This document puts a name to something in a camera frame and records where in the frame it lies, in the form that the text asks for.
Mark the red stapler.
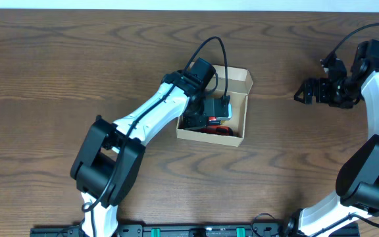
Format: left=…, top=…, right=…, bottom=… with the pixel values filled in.
left=207, top=117, right=222, bottom=126

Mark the red utility knife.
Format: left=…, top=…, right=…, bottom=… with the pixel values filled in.
left=197, top=126, right=234, bottom=136

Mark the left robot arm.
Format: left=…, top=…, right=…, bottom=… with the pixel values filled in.
left=70, top=58, right=217, bottom=236

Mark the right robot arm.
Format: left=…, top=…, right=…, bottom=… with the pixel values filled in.
left=280, top=39, right=379, bottom=236

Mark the cardboard box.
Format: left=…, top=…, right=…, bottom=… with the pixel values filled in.
left=176, top=65, right=253, bottom=147

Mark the black mounting rail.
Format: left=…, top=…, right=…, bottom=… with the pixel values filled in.
left=30, top=223, right=361, bottom=237

